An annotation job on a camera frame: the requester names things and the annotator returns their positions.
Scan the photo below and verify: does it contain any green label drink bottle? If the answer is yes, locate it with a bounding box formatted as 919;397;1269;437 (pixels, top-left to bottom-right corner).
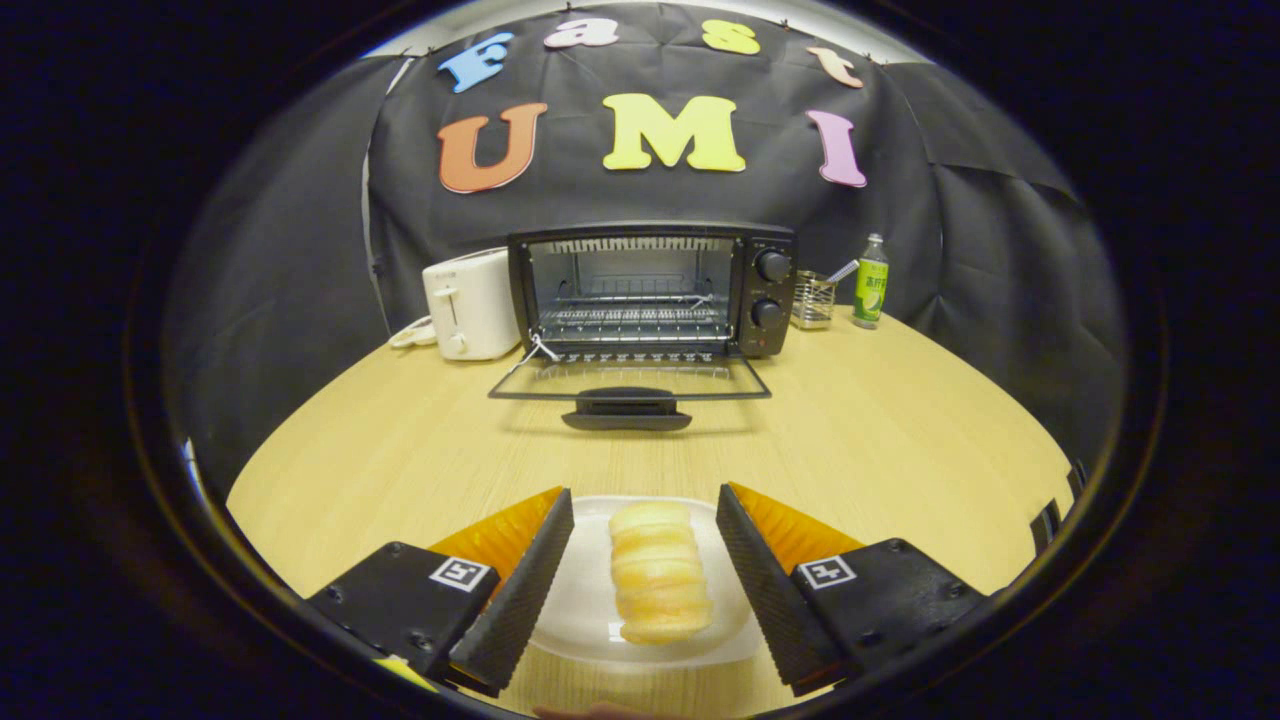
853;233;890;331

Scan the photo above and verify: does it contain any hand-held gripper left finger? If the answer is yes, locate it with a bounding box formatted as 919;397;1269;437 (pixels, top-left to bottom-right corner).
305;487;576;698

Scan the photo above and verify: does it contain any wire mesh holder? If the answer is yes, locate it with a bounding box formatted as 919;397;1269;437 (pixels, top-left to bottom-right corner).
790;270;837;331

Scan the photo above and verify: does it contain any white rectangular plate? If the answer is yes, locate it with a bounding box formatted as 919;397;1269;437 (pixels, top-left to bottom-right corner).
530;495;769;673

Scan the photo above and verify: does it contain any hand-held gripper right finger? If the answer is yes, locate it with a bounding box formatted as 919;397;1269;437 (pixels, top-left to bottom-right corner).
715;482;991;698

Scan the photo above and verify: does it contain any white pop-up toaster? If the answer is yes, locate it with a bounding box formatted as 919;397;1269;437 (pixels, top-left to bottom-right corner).
422;247;523;362

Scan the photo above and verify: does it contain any yellow ridged bread roll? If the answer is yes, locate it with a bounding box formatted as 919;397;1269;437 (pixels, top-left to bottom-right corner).
608;500;716;646

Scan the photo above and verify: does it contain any black toaster oven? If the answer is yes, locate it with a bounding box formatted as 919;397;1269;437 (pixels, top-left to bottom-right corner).
488;220;798;433

